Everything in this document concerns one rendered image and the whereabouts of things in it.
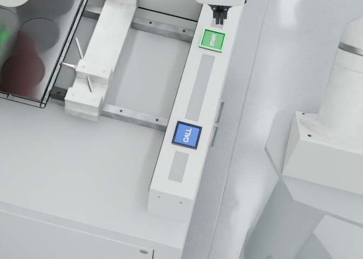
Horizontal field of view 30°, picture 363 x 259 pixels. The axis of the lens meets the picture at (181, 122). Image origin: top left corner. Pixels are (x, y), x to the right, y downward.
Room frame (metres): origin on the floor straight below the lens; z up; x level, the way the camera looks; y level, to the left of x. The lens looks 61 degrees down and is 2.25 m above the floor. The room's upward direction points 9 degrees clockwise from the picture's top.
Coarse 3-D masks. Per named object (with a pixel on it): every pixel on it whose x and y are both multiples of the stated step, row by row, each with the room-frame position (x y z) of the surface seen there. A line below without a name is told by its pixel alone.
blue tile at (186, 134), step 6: (180, 126) 0.70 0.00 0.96; (186, 126) 0.71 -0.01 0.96; (180, 132) 0.69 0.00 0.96; (186, 132) 0.69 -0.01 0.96; (192, 132) 0.69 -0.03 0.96; (198, 132) 0.70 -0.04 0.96; (180, 138) 0.67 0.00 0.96; (186, 138) 0.68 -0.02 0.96; (192, 138) 0.68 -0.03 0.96; (186, 144) 0.66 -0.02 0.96; (192, 144) 0.67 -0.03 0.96
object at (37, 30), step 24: (48, 0) 1.04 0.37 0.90; (72, 0) 1.05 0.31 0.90; (0, 24) 0.94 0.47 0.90; (24, 24) 0.95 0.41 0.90; (48, 24) 0.96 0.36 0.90; (0, 48) 0.87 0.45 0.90; (24, 48) 0.88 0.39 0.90; (48, 48) 0.89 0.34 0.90; (0, 72) 0.81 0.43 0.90; (24, 72) 0.82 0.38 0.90; (48, 72) 0.83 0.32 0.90; (24, 96) 0.75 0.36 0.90
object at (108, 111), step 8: (64, 104) 0.79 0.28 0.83; (104, 104) 0.79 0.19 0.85; (104, 112) 0.78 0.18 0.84; (112, 112) 0.78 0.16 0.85; (120, 112) 0.78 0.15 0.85; (128, 112) 0.78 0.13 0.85; (136, 112) 0.79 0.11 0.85; (120, 120) 0.77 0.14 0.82; (128, 120) 0.77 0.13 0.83; (136, 120) 0.77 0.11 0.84; (144, 120) 0.77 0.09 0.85; (152, 120) 0.77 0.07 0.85; (160, 120) 0.78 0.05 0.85; (168, 120) 0.78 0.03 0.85; (152, 128) 0.77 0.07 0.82; (160, 128) 0.76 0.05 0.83
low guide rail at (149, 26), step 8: (88, 8) 1.07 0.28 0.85; (96, 8) 1.07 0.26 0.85; (88, 16) 1.06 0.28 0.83; (96, 16) 1.06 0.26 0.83; (136, 16) 1.07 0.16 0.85; (136, 24) 1.05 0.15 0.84; (144, 24) 1.04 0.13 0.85; (152, 24) 1.05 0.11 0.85; (160, 24) 1.05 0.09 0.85; (168, 24) 1.06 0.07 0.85; (152, 32) 1.04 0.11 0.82; (160, 32) 1.04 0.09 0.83; (168, 32) 1.04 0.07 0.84; (176, 32) 1.03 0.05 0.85; (184, 32) 1.04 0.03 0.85; (192, 32) 1.04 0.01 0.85; (184, 40) 1.03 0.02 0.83
